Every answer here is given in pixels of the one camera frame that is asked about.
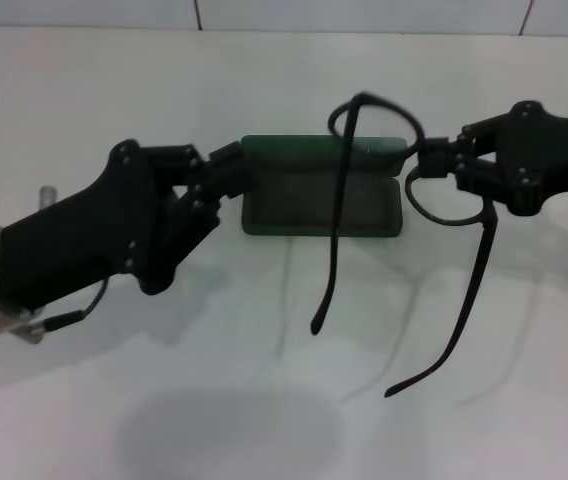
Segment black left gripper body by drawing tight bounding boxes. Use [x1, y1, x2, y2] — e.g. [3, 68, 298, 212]
[0, 140, 186, 297]

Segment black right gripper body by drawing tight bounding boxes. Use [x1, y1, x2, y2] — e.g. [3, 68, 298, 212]
[492, 100, 568, 218]

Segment green glasses case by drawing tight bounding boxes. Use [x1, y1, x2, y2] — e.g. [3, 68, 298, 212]
[239, 133, 411, 239]

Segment black glasses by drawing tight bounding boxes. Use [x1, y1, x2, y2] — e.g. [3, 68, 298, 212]
[309, 90, 501, 400]

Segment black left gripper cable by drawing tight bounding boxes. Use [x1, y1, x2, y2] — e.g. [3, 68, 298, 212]
[13, 276, 111, 346]

